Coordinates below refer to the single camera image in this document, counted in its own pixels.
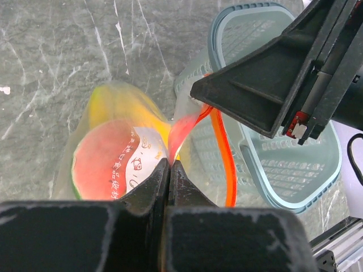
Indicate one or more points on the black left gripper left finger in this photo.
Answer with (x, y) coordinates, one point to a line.
(122, 235)

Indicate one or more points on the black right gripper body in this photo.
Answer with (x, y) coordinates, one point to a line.
(332, 89)

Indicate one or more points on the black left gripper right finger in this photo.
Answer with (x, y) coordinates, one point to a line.
(201, 236)

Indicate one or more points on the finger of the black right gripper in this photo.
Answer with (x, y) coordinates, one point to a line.
(259, 89)

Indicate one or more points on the toy watermelon slice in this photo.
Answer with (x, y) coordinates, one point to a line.
(114, 158)

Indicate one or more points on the yellow toy banana bunch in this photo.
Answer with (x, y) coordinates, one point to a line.
(126, 102)

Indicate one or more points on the white and blue plastic basket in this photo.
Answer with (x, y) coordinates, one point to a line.
(285, 174)

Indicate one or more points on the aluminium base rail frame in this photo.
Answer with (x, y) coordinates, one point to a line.
(339, 249)

